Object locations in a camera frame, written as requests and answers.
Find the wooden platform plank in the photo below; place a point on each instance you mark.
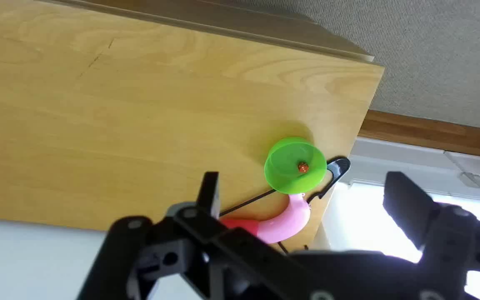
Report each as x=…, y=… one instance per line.
x=434, y=135

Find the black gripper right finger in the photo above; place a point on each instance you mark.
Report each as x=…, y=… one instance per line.
x=409, y=208

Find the aluminium platform frame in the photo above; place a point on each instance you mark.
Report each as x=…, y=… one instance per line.
x=417, y=166

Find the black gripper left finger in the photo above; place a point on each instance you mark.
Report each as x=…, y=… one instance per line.
x=209, y=191

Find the green plastic bowl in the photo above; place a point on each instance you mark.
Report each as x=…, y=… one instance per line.
x=290, y=166

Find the light pink curved plastic toy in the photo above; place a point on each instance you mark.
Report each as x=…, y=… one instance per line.
x=287, y=225

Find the wooden chest of drawers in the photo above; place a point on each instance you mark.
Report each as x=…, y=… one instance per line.
x=140, y=110

